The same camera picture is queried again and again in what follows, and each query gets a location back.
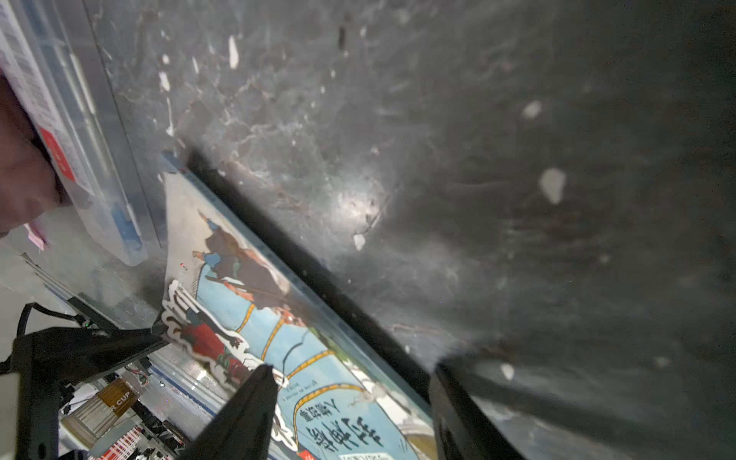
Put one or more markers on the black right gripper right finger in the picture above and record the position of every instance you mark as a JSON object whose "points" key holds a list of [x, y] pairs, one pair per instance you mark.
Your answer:
{"points": [[461, 429]]}

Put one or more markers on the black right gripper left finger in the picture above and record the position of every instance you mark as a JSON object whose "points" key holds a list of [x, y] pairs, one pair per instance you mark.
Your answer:
{"points": [[242, 429]]}

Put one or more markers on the pink student backpack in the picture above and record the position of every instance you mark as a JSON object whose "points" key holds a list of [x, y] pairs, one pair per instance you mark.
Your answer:
{"points": [[29, 184]]}

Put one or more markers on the illustrated Chinese comic book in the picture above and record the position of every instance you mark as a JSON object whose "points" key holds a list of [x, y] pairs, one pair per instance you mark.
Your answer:
{"points": [[234, 305]]}

